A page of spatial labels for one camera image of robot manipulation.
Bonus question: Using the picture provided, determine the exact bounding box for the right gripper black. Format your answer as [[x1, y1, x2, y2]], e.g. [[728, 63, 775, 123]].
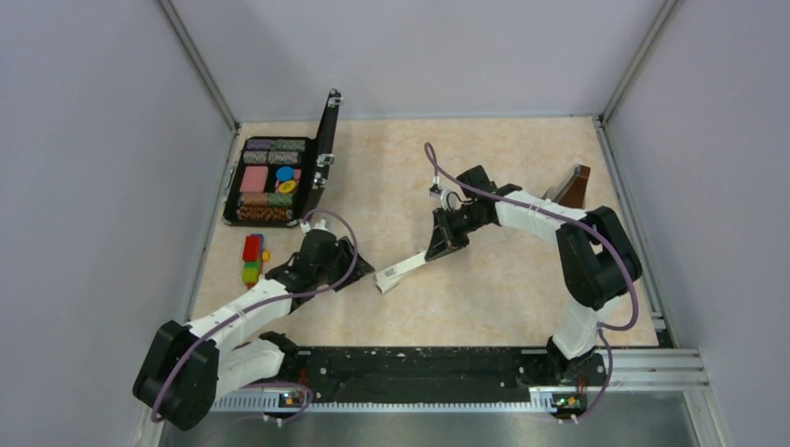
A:
[[428, 201, 489, 262]]

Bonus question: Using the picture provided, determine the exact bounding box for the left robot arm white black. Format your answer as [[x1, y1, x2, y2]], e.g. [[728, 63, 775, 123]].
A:
[[132, 227, 375, 430]]

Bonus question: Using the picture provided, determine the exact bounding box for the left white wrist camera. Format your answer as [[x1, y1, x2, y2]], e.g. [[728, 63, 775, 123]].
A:
[[299, 219, 336, 241]]

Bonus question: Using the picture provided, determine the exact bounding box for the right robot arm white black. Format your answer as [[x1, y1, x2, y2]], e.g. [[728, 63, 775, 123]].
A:
[[425, 166, 643, 384]]

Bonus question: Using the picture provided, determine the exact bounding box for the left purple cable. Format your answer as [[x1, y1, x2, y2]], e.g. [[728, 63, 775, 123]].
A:
[[149, 208, 361, 424]]

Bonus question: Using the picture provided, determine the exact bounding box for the colourful toy block stack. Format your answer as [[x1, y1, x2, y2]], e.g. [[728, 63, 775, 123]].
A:
[[241, 233, 270, 289]]

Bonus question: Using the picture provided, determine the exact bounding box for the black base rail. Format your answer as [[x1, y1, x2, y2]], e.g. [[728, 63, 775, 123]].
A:
[[240, 345, 593, 414]]

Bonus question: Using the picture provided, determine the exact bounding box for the brown wooden metronome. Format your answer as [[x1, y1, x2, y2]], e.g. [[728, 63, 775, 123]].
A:
[[542, 164, 591, 209]]

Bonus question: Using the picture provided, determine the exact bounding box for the white black remote control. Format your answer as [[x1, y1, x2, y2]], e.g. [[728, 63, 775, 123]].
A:
[[375, 253, 426, 295]]

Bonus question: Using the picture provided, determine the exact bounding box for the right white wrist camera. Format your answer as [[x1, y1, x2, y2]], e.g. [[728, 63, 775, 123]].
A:
[[429, 183, 462, 211]]

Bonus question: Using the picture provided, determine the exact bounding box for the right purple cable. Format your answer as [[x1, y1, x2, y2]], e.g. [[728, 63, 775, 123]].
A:
[[423, 142, 640, 424]]

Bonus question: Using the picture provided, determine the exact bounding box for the white remote battery cover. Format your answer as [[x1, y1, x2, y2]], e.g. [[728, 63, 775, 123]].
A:
[[376, 251, 427, 282]]

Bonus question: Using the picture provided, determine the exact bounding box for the black poker chip case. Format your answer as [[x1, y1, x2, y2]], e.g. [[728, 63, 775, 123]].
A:
[[222, 88, 344, 227]]

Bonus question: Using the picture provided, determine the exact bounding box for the purple cable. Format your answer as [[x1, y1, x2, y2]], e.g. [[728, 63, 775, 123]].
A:
[[149, 208, 361, 424], [423, 142, 640, 424]]

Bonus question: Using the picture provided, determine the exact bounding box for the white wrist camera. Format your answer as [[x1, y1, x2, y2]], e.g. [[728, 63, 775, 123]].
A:
[[299, 219, 336, 241], [429, 183, 462, 211]]

